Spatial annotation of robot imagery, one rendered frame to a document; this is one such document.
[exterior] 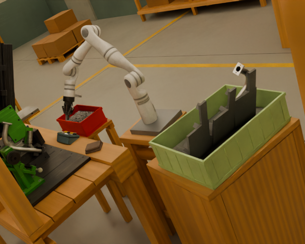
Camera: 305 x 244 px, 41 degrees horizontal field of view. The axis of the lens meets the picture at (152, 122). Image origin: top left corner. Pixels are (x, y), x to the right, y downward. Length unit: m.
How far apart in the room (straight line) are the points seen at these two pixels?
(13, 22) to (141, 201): 10.32
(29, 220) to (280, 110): 1.34
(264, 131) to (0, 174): 1.26
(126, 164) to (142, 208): 0.32
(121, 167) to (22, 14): 10.48
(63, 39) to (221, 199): 7.00
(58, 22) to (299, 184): 7.40
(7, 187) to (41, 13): 11.01
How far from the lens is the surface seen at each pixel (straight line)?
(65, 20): 9.20
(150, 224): 2.52
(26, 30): 12.49
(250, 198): 2.10
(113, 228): 3.27
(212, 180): 1.87
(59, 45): 8.51
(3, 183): 1.93
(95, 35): 2.49
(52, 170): 2.43
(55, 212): 2.10
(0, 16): 12.22
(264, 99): 2.26
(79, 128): 2.85
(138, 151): 2.52
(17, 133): 2.59
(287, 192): 2.32
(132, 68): 2.39
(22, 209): 2.00
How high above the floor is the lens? 1.96
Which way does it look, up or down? 26 degrees down
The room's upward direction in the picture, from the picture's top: 23 degrees counter-clockwise
